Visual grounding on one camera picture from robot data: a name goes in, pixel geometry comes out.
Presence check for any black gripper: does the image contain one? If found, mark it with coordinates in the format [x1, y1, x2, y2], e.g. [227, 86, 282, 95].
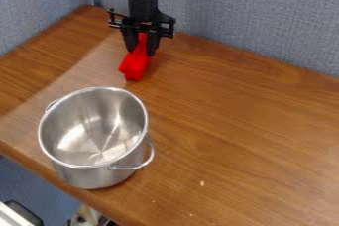
[108, 0, 176, 57]

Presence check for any red elongated object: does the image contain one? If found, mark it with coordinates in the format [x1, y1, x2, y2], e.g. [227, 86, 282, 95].
[119, 33, 150, 81]

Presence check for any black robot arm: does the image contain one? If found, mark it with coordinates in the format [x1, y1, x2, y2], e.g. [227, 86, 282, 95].
[107, 0, 176, 57]

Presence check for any silver metal pot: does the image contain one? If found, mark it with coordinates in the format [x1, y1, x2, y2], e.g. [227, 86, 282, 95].
[38, 86, 155, 189]

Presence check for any white patterned object under table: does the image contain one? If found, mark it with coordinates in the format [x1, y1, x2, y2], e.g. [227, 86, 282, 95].
[64, 205, 119, 226]

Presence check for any black and white object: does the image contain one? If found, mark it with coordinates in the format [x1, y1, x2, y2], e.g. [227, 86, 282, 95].
[0, 200, 44, 226]

